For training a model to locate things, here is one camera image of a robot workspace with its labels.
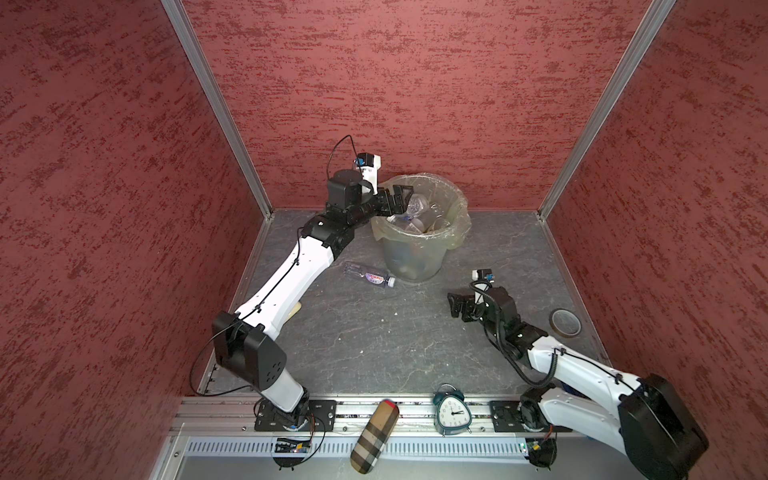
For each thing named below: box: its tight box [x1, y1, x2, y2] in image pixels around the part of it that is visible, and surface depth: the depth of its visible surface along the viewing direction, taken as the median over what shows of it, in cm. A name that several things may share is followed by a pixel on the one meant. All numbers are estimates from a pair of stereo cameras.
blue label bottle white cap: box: [386, 214, 414, 223], surface depth 99 cm
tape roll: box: [549, 308, 583, 337], surface depth 93 cm
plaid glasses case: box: [350, 399, 400, 475], surface depth 70 cm
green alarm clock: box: [433, 383, 472, 437], surface depth 73 cm
